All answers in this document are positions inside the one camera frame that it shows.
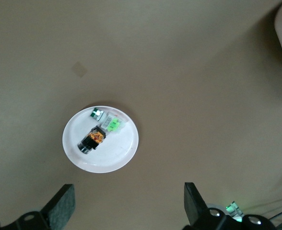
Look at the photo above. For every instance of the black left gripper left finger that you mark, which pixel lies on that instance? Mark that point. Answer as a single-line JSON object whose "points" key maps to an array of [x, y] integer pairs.
{"points": [[59, 208]]}

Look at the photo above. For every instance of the small black brown object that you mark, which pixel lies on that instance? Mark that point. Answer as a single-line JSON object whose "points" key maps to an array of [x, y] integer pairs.
{"points": [[93, 140]]}

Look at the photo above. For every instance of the pale pink round plate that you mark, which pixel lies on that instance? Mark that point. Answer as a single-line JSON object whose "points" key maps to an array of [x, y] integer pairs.
{"points": [[117, 155]]}

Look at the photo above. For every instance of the beige tape patch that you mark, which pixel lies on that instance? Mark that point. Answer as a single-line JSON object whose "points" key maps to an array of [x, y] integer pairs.
{"points": [[79, 69]]}

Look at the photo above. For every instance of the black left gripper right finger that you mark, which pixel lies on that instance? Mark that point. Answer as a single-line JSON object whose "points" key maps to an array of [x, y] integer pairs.
{"points": [[196, 208]]}

